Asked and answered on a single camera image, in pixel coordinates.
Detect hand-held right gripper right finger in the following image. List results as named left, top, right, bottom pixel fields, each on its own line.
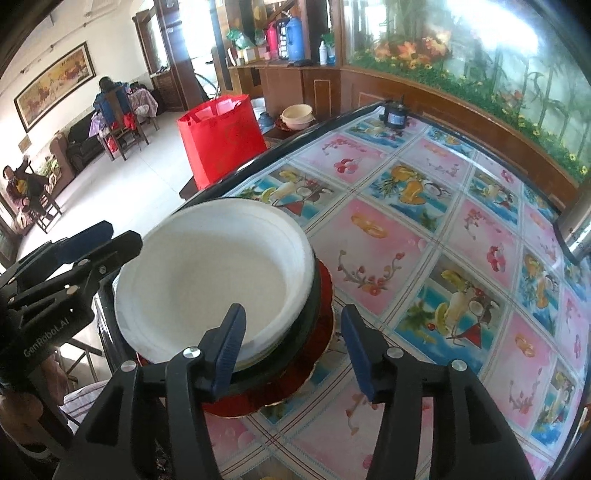
left=341, top=304, right=536, bottom=480

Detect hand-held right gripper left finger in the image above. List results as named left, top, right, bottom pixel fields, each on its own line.
left=52, top=303, right=247, bottom=480

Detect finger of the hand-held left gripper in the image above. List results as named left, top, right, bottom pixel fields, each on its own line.
left=0, top=220, right=114, bottom=289
left=9, top=231, right=143, bottom=319

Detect white bowl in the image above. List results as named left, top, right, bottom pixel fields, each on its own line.
left=233, top=258, right=319, bottom=371
left=114, top=198, right=316, bottom=367

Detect red plate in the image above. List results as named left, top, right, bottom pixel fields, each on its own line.
left=136, top=258, right=335, bottom=418

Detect person's left hand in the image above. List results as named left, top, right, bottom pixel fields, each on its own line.
left=0, top=392, right=61, bottom=446

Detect wooden chair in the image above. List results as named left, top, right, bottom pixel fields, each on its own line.
left=105, top=90, right=149, bottom=161
left=28, top=185, right=63, bottom=234

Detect person's patterned clothing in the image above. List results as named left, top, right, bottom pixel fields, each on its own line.
left=62, top=381, right=112, bottom=421

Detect brown armchair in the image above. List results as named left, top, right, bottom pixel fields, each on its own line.
left=44, top=131, right=77, bottom=190

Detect dark sofa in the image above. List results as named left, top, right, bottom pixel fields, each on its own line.
left=66, top=114, right=105, bottom=171

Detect red paper bag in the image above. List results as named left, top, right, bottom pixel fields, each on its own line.
left=178, top=93, right=269, bottom=191

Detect tall wooden cabinet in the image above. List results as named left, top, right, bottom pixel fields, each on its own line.
left=131, top=0, right=197, bottom=112

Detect cream basin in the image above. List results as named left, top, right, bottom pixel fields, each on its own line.
left=278, top=104, right=317, bottom=131

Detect black cylindrical device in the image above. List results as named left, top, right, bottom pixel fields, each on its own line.
left=379, top=99, right=410, bottom=130

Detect green plastic bag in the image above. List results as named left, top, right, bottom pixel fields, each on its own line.
left=225, top=28, right=257, bottom=51

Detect steel thermos jug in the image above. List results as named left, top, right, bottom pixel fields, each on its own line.
left=553, top=182, right=591, bottom=267

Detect pink bottle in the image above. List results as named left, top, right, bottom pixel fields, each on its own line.
left=265, top=23, right=280, bottom=61

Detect blue thermos jug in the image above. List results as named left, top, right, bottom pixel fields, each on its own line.
left=281, top=14, right=306, bottom=63

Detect flower mural glass panel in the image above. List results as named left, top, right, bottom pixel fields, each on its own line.
left=344, top=0, right=591, bottom=185

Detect framed wall painting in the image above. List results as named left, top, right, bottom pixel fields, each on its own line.
left=13, top=41, right=96, bottom=134

